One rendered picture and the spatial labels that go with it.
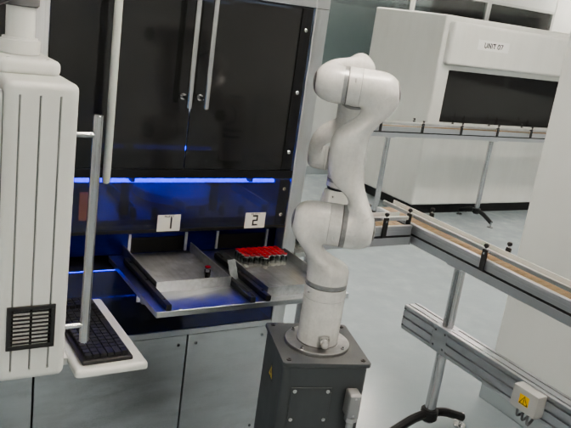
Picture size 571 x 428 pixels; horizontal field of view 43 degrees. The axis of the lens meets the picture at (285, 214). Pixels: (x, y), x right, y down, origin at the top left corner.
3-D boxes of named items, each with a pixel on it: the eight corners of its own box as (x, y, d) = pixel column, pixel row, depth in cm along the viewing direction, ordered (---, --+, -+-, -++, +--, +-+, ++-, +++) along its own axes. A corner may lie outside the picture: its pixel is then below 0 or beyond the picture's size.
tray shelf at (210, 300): (107, 260, 251) (108, 256, 250) (279, 250, 287) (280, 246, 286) (155, 318, 212) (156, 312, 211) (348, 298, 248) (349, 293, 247)
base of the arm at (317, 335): (357, 358, 205) (368, 298, 200) (292, 357, 200) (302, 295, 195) (337, 329, 222) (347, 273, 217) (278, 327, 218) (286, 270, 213)
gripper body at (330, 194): (345, 182, 238) (340, 214, 241) (319, 182, 233) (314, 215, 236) (358, 188, 232) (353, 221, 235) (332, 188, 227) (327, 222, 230)
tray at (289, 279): (222, 260, 261) (223, 250, 261) (283, 256, 275) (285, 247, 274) (267, 297, 234) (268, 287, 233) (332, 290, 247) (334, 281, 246)
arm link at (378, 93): (316, 233, 209) (371, 242, 209) (313, 250, 198) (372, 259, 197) (342, 62, 192) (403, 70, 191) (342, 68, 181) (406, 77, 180)
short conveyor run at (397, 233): (280, 253, 289) (286, 216, 285) (262, 240, 302) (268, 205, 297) (411, 245, 324) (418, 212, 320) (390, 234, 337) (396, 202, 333)
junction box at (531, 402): (509, 403, 276) (514, 382, 274) (517, 401, 279) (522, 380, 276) (533, 419, 266) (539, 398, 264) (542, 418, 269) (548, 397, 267)
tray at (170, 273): (121, 255, 253) (122, 245, 252) (190, 250, 266) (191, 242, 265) (155, 292, 225) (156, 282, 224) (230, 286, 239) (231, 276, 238)
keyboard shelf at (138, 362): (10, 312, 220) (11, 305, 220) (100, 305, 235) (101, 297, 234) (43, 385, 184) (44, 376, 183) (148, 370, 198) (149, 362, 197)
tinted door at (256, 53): (183, 168, 248) (201, -9, 232) (290, 169, 270) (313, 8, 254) (183, 169, 247) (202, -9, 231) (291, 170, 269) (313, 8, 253)
